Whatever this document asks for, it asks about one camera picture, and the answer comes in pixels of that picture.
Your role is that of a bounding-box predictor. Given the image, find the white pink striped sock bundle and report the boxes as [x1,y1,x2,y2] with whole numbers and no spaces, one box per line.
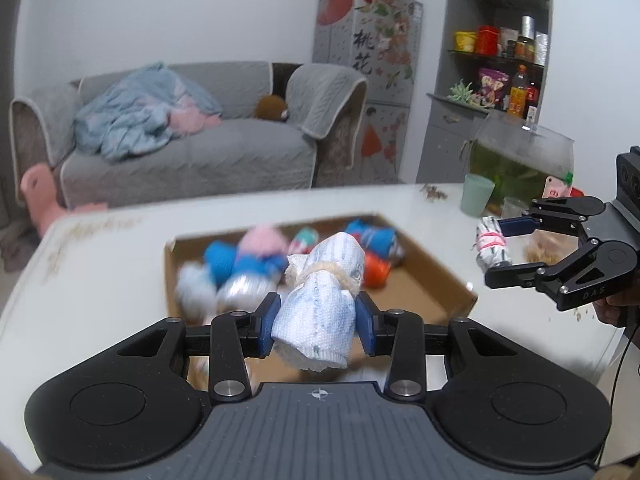
[475,216,512,273]

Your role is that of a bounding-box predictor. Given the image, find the clear plastic bag bundle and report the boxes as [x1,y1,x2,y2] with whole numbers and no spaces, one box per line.
[217,272,278,314]

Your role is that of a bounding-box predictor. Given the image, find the orange plastic bag bundle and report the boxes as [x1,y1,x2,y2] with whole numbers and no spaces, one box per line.
[362,252,392,289]

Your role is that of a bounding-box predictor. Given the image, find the white blue striped sock bundle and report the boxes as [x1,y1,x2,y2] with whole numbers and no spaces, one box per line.
[272,232,364,372]

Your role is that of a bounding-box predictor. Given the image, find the pink fluffy sock bundle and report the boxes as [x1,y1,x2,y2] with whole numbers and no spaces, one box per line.
[238,226,290,258]

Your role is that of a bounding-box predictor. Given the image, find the white mesh bundle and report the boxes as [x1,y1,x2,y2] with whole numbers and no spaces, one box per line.
[174,262,217,324]

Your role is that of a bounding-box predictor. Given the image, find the teal pink sock bundle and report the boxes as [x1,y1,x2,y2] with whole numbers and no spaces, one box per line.
[288,226,320,255]

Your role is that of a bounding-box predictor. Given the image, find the green plastic cup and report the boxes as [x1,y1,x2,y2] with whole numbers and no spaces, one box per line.
[460,174,495,218]

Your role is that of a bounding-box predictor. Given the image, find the glass fish tank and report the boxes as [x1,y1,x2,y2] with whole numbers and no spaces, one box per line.
[469,112,574,214]

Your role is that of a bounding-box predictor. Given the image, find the grey shelf cabinet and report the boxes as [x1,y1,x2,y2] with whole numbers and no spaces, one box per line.
[416,0,551,183]

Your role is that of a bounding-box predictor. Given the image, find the grey sofa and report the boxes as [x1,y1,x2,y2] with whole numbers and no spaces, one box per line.
[9,62,367,209]

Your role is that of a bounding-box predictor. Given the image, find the brown plush toy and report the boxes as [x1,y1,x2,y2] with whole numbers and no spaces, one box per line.
[254,94,288,122]

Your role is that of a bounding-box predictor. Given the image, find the pink cushion on sofa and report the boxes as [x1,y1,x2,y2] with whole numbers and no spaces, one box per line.
[168,108,222,136]

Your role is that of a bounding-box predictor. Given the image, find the decorated grey refrigerator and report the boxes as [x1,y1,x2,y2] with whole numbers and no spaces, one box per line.
[312,0,423,185]

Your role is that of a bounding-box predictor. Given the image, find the light blue blanket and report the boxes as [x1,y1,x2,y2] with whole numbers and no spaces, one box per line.
[74,63,224,162]

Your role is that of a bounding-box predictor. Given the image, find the pink plastic stool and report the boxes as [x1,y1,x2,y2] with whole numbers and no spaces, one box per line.
[20,162,107,238]

